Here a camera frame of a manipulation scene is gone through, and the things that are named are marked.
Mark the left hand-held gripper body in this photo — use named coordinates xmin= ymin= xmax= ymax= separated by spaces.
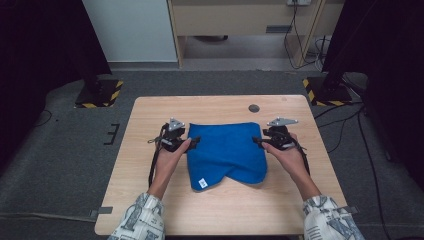
xmin=159 ymin=117 xmax=192 ymax=154

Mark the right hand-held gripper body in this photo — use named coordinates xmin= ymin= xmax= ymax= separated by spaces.
xmin=262 ymin=116 xmax=299 ymax=152

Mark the blue cloth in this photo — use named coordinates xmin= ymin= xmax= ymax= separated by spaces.
xmin=186 ymin=121 xmax=269 ymax=192

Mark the person's right hand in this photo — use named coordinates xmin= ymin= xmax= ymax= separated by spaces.
xmin=261 ymin=132 xmax=314 ymax=191

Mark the person's left hand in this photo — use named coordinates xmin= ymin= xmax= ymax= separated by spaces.
xmin=149 ymin=137 xmax=193 ymax=196

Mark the black stand with striped base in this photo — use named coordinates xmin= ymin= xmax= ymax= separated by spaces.
xmin=74 ymin=74 xmax=124 ymax=109
xmin=302 ymin=75 xmax=354 ymax=108

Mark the white panel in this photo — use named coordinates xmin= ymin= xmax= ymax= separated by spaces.
xmin=82 ymin=0 xmax=178 ymax=63

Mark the light wooden desk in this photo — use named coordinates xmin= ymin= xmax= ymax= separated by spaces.
xmin=166 ymin=0 xmax=346 ymax=69

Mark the dark curtain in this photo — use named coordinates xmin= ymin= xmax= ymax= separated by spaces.
xmin=321 ymin=0 xmax=424 ymax=193
xmin=0 ymin=0 xmax=113 ymax=169

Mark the right hand-held gripper cable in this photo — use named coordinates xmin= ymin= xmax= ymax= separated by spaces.
xmin=292 ymin=133 xmax=311 ymax=177

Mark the hand-held gripper cable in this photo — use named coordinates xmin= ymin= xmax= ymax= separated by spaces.
xmin=147 ymin=123 xmax=168 ymax=188
xmin=292 ymin=133 xmax=311 ymax=177

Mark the left hand-held gripper cable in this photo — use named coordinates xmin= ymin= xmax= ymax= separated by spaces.
xmin=147 ymin=123 xmax=168 ymax=188

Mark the black hanging cable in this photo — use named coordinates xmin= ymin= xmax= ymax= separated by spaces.
xmin=283 ymin=0 xmax=327 ymax=71

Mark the thin black floor cable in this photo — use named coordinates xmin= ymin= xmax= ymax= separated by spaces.
xmin=33 ymin=109 xmax=54 ymax=128

